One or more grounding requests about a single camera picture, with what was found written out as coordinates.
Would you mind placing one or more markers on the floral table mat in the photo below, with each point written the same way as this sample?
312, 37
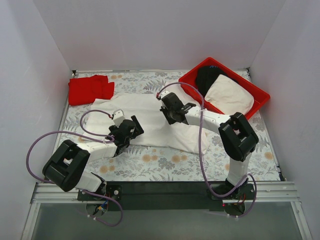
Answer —
146, 163

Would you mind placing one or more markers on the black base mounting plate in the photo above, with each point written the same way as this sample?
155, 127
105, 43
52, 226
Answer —
162, 195

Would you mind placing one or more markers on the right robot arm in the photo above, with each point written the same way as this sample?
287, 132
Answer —
238, 138

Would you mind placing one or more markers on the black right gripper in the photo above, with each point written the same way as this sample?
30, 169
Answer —
171, 116

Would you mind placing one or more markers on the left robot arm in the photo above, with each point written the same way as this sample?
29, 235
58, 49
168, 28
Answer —
66, 167

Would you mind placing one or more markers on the black t shirt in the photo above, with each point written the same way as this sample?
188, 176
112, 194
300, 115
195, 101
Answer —
206, 76

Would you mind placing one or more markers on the white t shirt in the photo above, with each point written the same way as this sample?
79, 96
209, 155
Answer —
157, 131

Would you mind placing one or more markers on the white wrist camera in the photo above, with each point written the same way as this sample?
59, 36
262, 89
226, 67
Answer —
118, 116
162, 94

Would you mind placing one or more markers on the red plastic bin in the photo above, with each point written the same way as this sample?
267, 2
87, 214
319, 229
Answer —
189, 87

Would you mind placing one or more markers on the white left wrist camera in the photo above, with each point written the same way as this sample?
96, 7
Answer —
118, 116

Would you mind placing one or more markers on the cream folded t shirt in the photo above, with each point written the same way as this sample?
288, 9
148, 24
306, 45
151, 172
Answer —
229, 97

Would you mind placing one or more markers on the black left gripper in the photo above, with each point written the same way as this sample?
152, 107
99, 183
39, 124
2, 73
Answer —
136, 125

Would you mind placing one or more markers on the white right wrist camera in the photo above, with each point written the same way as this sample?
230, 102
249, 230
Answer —
162, 94

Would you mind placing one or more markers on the red folded t shirt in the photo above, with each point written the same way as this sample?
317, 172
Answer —
86, 90

